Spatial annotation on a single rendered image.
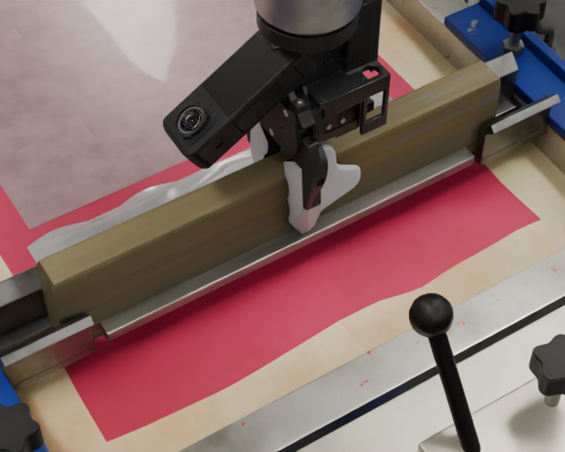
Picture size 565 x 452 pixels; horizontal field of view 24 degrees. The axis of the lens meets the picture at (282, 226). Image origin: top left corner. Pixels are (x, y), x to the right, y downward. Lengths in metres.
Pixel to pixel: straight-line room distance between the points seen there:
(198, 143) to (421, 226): 0.27
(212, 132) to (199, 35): 0.37
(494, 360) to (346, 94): 0.22
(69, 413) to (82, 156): 0.27
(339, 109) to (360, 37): 0.05
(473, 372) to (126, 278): 0.26
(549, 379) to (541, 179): 0.37
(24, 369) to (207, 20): 0.45
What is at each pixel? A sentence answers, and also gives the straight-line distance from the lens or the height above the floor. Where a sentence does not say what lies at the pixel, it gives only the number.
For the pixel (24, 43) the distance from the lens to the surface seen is 1.29.
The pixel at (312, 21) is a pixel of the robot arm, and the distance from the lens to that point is 0.87.
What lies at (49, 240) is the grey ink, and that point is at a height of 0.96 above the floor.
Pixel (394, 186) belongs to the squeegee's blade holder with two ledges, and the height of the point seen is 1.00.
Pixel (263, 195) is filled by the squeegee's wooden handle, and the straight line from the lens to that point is 1.00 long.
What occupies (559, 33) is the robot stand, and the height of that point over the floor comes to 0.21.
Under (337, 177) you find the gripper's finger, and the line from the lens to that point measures 1.01.
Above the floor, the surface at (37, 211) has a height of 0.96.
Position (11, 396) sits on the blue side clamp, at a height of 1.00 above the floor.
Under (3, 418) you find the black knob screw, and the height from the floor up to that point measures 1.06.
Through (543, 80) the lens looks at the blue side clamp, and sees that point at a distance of 1.18.
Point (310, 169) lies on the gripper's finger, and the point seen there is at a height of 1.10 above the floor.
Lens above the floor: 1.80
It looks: 50 degrees down
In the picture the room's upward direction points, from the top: straight up
